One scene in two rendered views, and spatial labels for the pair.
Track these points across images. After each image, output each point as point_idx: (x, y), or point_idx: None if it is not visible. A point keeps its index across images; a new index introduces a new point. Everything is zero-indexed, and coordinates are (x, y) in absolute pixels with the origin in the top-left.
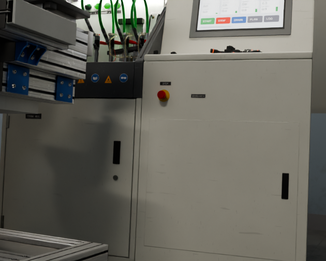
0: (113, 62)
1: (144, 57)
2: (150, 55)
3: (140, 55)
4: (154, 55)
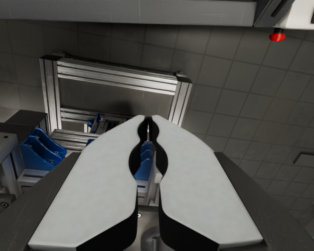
0: (197, 25)
1: (282, 28)
2: (299, 29)
3: (275, 6)
4: (310, 29)
